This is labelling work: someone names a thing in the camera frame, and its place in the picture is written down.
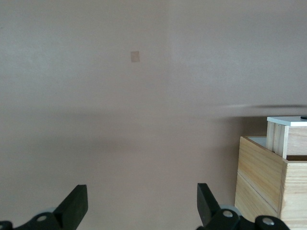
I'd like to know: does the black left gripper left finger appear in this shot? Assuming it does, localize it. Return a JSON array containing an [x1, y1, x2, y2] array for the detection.
[[0, 184, 89, 230]]

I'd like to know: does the wooden drawer with white front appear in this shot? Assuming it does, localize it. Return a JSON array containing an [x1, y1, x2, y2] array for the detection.
[[266, 116, 307, 159]]

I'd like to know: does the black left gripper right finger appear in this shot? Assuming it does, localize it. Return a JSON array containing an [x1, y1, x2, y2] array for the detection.
[[197, 183, 291, 230]]

